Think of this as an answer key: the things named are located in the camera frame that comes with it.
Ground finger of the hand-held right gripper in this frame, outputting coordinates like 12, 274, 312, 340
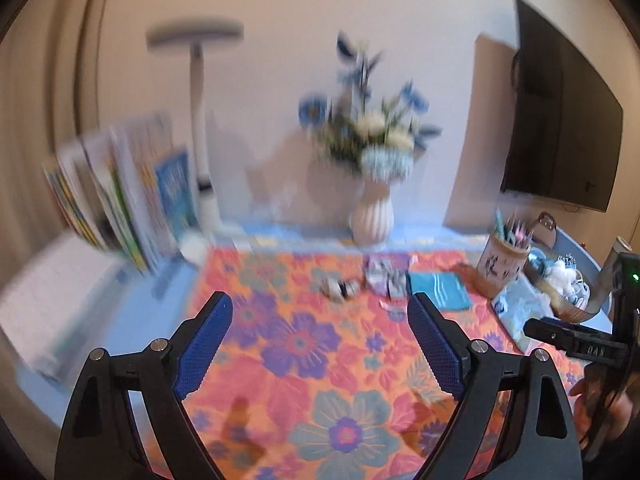
523, 317, 628, 361

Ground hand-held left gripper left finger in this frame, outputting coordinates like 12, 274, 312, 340
55, 291, 234, 480

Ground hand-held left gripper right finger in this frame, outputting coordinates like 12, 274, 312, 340
406, 291, 586, 480

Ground woven basket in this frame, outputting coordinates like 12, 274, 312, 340
522, 212, 608, 321

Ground teal cloth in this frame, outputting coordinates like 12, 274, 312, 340
407, 271, 473, 311

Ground white plush toy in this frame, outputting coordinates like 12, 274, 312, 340
545, 262, 583, 292

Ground shiny wet wipes packet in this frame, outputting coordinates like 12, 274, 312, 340
385, 269, 408, 302

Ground blue white wet wipes packet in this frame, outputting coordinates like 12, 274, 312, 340
363, 255, 398, 293

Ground person's right hand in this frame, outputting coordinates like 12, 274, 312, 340
570, 360, 640, 456

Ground clear plastic bag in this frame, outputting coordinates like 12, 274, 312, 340
491, 275, 556, 353

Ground orange floral blanket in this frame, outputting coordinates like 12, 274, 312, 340
145, 247, 591, 480

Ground white round object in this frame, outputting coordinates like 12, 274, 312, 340
180, 232, 211, 265

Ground printed beige pen holder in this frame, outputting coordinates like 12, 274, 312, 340
476, 234, 531, 298

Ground grey striped cloth roll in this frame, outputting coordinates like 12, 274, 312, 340
320, 275, 361, 303

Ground pens in holder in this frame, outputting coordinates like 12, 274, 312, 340
492, 207, 533, 248

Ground white ribbed vase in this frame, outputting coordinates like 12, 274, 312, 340
350, 177, 396, 247

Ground white box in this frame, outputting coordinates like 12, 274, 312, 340
0, 232, 131, 381

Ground row of books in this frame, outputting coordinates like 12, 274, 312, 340
42, 112, 201, 273

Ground blue and white flower bouquet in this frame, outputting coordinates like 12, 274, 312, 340
298, 30, 443, 181

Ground white desk lamp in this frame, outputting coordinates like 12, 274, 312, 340
146, 16, 245, 233

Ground black wall television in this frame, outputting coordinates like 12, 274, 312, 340
501, 0, 625, 212

